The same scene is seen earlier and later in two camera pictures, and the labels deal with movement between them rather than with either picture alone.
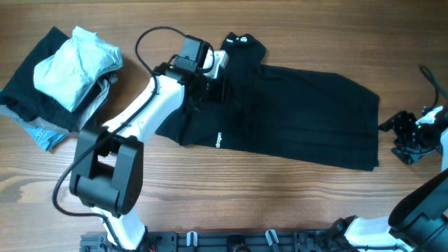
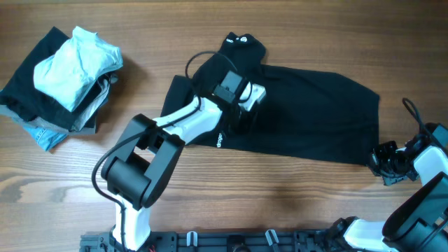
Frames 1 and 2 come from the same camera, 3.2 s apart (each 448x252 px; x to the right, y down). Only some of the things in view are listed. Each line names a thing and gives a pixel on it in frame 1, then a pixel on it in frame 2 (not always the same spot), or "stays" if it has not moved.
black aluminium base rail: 227,241 stays
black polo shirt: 281,112 stays
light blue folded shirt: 71,73 stays
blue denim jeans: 45,138 stays
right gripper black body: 412,141 to 389,164
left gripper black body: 211,89 to 243,120
